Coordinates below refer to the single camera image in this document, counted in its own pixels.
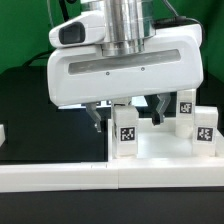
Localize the paper sheet with markers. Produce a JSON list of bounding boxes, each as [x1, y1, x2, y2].
[[60, 96, 147, 109]]

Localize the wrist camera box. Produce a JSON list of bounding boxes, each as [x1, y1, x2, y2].
[[49, 10, 106, 48]]

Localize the white left fence piece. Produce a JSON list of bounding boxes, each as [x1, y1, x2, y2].
[[0, 124, 5, 147]]

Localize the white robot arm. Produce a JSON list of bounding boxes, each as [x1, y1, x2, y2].
[[47, 0, 203, 127]]

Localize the white square tabletop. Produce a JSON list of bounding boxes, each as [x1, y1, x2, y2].
[[108, 118, 222, 163]]

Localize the white front fence bar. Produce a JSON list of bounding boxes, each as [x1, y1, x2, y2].
[[0, 158, 224, 192]]

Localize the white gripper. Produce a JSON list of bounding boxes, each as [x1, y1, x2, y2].
[[47, 24, 203, 132]]

